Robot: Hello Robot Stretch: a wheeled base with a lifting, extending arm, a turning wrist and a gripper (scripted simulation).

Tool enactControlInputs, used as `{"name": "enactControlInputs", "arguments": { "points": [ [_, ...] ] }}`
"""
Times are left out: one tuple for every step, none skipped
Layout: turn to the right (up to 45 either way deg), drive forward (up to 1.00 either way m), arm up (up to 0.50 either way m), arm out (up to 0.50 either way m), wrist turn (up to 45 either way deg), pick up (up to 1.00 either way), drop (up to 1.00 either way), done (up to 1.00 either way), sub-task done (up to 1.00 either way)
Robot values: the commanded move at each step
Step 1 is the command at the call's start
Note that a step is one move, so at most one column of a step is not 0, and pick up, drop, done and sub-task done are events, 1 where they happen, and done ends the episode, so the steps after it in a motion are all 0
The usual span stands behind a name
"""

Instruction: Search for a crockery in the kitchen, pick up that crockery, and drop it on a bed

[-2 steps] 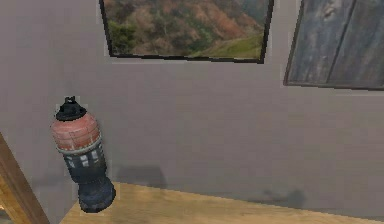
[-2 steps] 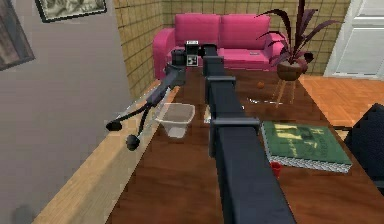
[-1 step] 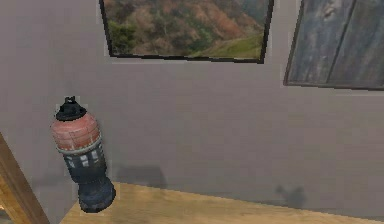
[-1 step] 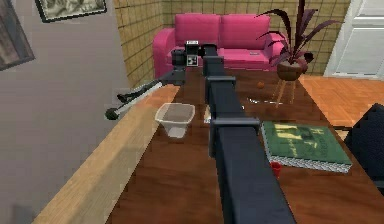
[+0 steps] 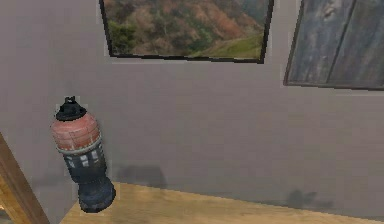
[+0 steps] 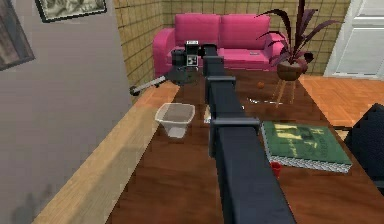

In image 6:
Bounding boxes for purple house plant in pot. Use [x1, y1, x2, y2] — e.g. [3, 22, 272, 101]
[255, 0, 341, 108]

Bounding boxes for clear glass bowl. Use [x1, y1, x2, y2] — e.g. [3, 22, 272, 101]
[154, 102, 196, 139]

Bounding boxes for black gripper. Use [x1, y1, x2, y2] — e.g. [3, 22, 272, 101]
[129, 48, 202, 97]

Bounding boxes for thin white pen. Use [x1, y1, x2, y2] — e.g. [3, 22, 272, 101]
[246, 97, 284, 106]

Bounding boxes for green book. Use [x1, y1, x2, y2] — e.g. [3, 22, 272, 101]
[260, 120, 354, 174]

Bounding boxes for grey framed wall picture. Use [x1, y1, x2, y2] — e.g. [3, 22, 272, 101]
[0, 0, 36, 72]

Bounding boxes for white room door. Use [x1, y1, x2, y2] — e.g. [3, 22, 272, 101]
[323, 0, 384, 80]

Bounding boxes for small red cup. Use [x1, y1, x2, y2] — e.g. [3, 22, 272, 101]
[269, 161, 283, 179]

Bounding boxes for brown wooden table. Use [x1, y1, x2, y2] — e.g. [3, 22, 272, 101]
[105, 68, 384, 224]

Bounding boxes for pink sofa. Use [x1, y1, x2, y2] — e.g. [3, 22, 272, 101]
[152, 13, 286, 80]

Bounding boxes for black chair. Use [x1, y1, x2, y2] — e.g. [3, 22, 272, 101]
[344, 102, 384, 196]

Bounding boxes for black framed wall picture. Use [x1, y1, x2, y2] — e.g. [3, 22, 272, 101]
[34, 0, 108, 24]

